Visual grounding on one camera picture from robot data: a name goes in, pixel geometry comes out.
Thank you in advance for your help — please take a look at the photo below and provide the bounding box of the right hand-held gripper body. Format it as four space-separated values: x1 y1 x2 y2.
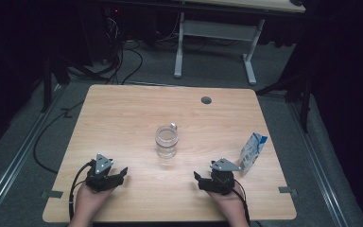
210 157 242 196

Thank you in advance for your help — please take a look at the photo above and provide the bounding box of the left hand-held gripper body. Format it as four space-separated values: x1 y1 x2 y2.
85 153 115 193

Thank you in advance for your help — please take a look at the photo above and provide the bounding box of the white and blue pouch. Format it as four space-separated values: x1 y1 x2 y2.
238 131 268 177

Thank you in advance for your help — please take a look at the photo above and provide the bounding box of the clear glass jar with lid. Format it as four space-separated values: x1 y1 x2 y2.
154 122 180 160

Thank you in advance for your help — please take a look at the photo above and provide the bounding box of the person's right hand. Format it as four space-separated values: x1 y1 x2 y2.
206 185 245 218

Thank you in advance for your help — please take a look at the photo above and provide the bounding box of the person's left hand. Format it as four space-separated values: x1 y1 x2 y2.
72 183 114 218

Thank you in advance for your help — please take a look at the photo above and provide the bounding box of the grey tape strip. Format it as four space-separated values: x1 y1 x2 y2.
41 189 64 200
278 185 299 195

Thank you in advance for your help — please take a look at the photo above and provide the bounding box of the black metal stand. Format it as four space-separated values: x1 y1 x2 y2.
41 56 73 114
255 71 314 134

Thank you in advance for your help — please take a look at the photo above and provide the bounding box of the white-framed desk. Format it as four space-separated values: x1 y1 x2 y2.
173 0 306 86

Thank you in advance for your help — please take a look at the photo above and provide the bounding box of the right hand-held gripper black cable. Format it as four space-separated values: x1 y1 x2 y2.
233 179 251 227

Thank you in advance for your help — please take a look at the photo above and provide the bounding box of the hand-held gripper black cable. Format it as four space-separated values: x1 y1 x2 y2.
68 159 96 220
233 179 251 227

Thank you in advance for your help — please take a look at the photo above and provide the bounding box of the left hand-held gripper black cable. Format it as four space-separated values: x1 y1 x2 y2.
68 159 96 220

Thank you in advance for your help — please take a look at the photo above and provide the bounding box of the long black floor cable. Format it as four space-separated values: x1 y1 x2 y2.
32 100 86 175

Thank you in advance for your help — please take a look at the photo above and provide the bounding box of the metal floor rail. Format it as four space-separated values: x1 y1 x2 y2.
0 84 68 223
287 100 350 227

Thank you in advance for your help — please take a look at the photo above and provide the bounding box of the bundle of black cables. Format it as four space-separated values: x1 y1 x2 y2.
102 12 145 86

